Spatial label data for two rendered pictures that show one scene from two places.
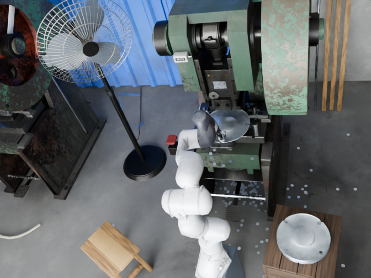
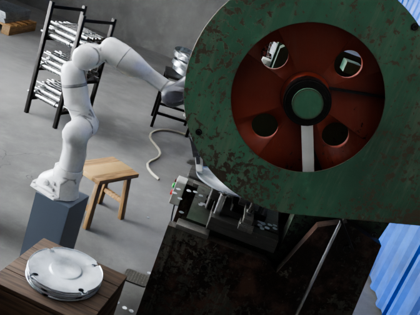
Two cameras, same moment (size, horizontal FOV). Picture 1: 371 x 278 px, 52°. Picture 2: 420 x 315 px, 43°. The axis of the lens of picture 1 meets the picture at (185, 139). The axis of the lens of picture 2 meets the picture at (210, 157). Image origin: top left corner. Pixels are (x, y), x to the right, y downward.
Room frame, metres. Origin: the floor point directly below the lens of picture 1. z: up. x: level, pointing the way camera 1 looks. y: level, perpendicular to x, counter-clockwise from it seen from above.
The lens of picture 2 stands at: (0.47, -2.20, 1.63)
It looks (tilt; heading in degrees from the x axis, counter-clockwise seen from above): 19 degrees down; 63
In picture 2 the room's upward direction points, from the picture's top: 20 degrees clockwise
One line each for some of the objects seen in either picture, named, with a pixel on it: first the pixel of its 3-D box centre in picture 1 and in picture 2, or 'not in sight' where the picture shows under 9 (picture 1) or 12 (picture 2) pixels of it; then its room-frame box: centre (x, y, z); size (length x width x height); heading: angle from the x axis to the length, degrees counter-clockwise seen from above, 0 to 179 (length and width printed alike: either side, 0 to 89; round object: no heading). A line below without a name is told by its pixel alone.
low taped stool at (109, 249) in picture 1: (117, 258); (99, 191); (1.31, 0.69, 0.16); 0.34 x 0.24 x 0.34; 34
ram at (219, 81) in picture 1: (221, 83); not in sight; (1.66, -0.30, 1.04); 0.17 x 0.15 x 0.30; 153
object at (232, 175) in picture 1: (238, 155); not in sight; (1.70, -0.32, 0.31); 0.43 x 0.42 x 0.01; 63
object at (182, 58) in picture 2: not in sight; (180, 89); (2.40, 2.72, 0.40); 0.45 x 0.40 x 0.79; 75
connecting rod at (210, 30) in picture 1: (216, 44); not in sight; (1.69, -0.32, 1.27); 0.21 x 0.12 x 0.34; 153
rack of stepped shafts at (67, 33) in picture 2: not in sight; (69, 65); (1.22, 2.29, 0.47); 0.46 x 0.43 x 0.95; 133
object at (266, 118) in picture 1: (256, 113); (249, 212); (1.62, -0.47, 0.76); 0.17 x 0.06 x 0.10; 63
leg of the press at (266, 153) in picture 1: (277, 129); (254, 296); (1.70, -0.62, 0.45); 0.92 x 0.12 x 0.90; 153
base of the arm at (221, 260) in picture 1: (210, 258); (59, 177); (0.93, 0.08, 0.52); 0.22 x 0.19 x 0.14; 142
